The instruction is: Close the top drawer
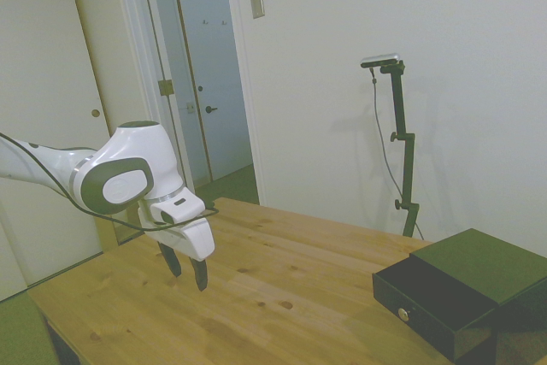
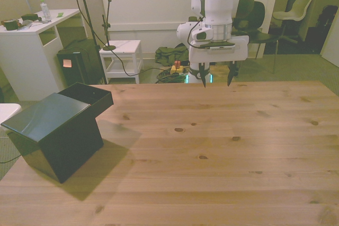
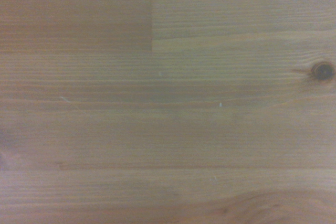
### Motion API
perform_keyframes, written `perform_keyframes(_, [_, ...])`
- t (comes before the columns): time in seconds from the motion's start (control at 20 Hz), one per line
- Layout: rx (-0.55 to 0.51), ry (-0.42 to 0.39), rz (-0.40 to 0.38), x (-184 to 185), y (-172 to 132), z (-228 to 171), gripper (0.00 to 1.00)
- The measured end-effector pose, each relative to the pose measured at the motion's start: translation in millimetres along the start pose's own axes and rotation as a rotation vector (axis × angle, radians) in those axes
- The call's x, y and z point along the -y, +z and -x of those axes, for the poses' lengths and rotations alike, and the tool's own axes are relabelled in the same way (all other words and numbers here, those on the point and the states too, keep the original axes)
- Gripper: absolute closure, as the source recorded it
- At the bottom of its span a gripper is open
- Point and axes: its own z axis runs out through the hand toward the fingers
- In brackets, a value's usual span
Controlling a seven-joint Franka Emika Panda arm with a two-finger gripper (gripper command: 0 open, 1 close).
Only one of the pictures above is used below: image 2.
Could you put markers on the black open drawer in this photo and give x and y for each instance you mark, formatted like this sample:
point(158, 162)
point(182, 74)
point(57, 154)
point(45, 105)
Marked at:
point(92, 99)

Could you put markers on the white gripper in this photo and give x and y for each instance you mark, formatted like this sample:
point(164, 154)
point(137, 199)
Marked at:
point(219, 56)

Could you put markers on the green sticky note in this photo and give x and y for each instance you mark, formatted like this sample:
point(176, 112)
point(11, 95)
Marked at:
point(60, 14)

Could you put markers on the clear plastic water bottle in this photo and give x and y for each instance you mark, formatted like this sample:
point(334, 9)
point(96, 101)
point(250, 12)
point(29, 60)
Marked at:
point(45, 10)

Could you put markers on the white small side table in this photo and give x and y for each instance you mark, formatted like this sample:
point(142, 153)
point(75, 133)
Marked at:
point(124, 47)

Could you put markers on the white desk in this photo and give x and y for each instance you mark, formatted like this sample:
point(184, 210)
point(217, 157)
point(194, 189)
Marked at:
point(29, 51)

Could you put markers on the yellow emergency stop button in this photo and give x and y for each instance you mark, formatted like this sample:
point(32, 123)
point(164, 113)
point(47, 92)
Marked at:
point(177, 67)

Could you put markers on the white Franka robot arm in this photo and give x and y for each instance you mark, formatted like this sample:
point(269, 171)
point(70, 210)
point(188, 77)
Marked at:
point(218, 3)

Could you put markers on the white swivel chair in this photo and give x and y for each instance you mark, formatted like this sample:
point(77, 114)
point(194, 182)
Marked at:
point(296, 6)

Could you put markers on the short black stand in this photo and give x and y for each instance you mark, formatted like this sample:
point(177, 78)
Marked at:
point(108, 25)

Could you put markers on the green cloth pile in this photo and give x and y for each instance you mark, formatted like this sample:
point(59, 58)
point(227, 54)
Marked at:
point(169, 54)

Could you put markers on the dark tool on desk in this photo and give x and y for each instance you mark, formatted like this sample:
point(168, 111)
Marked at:
point(29, 17)

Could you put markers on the black computer tower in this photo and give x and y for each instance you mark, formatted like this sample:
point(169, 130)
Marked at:
point(79, 64)

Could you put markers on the black chair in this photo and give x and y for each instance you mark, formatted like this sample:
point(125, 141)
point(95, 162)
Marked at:
point(260, 35)

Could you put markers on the tall black tripod stand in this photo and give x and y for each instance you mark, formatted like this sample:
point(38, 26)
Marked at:
point(86, 11)

